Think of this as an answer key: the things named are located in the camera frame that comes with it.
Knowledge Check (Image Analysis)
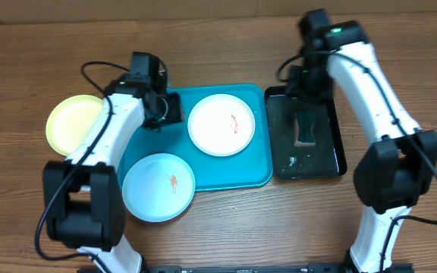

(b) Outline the green scrubbing sponge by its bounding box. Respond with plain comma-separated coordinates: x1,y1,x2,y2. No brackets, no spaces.
294,111,316,146

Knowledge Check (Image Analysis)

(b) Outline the white plate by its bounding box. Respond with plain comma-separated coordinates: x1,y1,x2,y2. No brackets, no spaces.
187,94,256,157

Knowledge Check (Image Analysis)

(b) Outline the light blue plate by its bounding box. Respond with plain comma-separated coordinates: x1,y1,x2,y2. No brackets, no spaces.
122,153,196,223

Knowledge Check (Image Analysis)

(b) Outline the yellow-green plate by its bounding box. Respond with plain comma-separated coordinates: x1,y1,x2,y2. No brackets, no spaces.
46,95,103,156

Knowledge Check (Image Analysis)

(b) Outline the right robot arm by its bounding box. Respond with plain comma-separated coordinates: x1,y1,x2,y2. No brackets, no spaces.
285,9,437,272

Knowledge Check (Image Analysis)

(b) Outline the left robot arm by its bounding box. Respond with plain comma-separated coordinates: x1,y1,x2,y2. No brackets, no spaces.
34,52,184,272

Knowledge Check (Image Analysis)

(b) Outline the black plastic tray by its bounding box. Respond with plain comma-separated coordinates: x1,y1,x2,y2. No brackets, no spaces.
264,86,347,180

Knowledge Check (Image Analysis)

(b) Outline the teal plastic tray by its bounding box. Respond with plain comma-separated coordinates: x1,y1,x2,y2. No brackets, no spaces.
118,84,273,192

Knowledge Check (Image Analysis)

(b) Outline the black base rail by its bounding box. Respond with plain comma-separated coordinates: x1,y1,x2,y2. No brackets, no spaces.
77,261,415,273

